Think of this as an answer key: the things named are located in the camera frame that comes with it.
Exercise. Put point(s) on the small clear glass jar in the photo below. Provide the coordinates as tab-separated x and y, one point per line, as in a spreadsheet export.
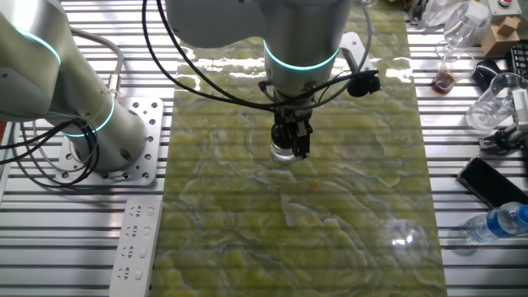
280	156

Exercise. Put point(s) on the grey box with red button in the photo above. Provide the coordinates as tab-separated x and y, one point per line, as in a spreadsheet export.
505	10

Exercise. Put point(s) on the black smartphone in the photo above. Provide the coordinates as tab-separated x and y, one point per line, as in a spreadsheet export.
491	183

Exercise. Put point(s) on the water bottle with blue cap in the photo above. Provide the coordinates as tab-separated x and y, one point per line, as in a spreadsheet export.
499	222

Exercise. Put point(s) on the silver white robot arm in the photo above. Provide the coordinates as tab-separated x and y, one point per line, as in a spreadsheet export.
41	82

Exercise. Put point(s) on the black computer mouse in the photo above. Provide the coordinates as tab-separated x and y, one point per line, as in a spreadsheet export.
486	70

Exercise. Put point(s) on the clear plastic bag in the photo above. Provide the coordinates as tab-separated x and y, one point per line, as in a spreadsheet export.
441	12

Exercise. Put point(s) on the green marble pattern mat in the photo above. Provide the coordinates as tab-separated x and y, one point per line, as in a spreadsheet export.
309	227

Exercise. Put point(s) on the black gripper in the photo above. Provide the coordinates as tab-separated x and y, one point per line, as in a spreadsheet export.
293	115

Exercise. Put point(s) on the clear glass cup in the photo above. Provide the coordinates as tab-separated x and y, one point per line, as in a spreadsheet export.
466	26

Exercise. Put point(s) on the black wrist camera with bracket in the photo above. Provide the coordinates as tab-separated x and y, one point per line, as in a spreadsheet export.
363	84

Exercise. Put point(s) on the cup with red-brown liquid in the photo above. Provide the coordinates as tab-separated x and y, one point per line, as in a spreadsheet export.
443	84

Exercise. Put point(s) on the black keyboard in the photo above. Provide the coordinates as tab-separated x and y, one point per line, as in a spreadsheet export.
519	59

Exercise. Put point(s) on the white power strip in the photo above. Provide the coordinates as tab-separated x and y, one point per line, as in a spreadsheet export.
136	247

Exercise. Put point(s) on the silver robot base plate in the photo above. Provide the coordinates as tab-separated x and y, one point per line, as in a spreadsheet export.
148	123

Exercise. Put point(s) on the cardboard box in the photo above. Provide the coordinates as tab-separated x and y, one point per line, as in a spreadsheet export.
497	41

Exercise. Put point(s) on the clear plastic cup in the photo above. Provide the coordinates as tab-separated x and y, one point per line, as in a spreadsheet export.
491	111

